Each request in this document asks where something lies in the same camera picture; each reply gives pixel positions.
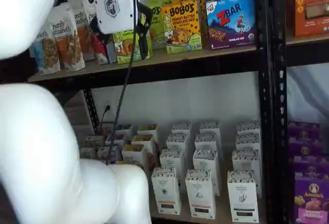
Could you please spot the white box dark strip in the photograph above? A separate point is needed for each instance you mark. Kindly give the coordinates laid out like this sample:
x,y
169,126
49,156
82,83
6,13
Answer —
x,y
245,161
248,141
248,127
241,198

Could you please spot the white yellow Purely Elizabeth box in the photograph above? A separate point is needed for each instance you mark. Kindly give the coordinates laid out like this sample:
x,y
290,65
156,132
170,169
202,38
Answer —
x,y
128,163
133,152
142,139
147,129

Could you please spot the orange label granola bag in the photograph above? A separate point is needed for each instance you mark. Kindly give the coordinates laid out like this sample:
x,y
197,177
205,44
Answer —
x,y
83,36
69,46

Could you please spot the purple Annie's snack box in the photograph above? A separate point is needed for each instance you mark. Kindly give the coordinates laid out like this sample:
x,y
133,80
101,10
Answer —
x,y
308,166
304,147
303,130
311,203

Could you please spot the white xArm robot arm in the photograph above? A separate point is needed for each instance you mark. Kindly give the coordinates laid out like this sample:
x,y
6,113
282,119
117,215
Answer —
x,y
38,144

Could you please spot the white plastic sheet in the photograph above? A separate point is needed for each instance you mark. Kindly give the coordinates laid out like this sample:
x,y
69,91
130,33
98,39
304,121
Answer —
x,y
308,93

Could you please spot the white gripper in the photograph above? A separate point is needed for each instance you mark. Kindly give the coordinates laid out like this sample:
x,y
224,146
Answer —
x,y
115,3

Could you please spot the blue Flax Plus oatmeal box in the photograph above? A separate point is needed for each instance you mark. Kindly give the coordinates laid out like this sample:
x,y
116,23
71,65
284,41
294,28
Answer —
x,y
104,153
124,129
119,140

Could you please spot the green Bobo's apple pie box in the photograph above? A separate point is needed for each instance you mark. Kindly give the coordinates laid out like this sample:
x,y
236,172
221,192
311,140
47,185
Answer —
x,y
158,28
123,49

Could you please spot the red label granola bag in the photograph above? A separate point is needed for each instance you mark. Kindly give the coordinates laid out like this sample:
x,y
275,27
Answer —
x,y
99,52

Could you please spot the orange snack box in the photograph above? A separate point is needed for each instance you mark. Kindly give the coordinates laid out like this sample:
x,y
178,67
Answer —
x,y
311,8

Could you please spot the white box pink strip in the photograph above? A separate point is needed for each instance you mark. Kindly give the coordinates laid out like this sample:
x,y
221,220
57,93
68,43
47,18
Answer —
x,y
205,159
209,126
200,195
207,140

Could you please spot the black metal shelf rack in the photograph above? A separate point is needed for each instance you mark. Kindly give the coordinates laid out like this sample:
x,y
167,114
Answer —
x,y
276,28
263,80

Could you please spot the blue label granola bag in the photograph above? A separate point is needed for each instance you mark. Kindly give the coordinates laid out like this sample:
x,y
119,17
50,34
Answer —
x,y
46,52

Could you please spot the green apple cinnamon oatmeal box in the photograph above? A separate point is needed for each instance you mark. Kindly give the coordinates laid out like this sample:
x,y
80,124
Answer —
x,y
93,141
87,153

